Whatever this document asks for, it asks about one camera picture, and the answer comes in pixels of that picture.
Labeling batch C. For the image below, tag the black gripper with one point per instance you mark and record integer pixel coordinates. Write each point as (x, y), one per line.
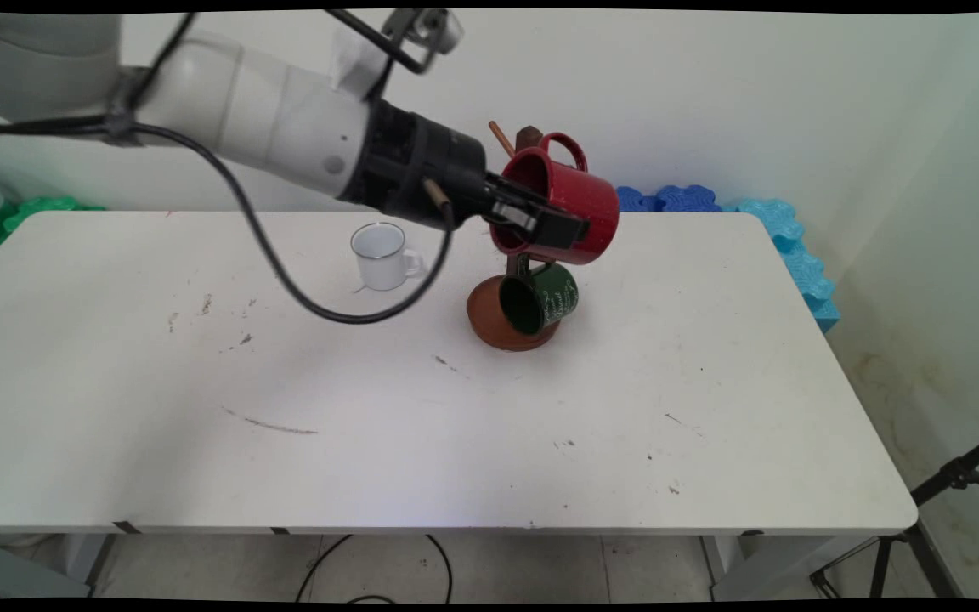
(409, 166)

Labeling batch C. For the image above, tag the red enamel mug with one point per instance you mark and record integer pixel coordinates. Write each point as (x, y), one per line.
(583, 204)

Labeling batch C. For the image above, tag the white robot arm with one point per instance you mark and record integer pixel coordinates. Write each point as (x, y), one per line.
(234, 106)

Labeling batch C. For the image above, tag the dark green enamel mug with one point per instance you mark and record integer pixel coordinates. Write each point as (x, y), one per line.
(553, 297)

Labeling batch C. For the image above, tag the dark blue foam mat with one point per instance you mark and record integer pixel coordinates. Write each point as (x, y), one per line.
(689, 198)
(636, 201)

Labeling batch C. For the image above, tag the brown wooden mug tree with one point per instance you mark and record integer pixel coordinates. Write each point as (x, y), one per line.
(485, 321)

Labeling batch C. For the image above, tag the white enamel mug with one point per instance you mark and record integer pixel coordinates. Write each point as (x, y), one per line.
(383, 268)

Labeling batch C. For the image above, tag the light blue foam mat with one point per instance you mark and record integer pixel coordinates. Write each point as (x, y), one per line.
(804, 263)

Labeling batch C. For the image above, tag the white table leg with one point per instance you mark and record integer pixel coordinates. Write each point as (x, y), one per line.
(86, 557)
(736, 565)

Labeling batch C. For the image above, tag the green foam mat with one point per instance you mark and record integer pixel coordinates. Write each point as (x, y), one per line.
(31, 212)

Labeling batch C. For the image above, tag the black tripod stand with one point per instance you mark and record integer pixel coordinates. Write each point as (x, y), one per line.
(923, 544)

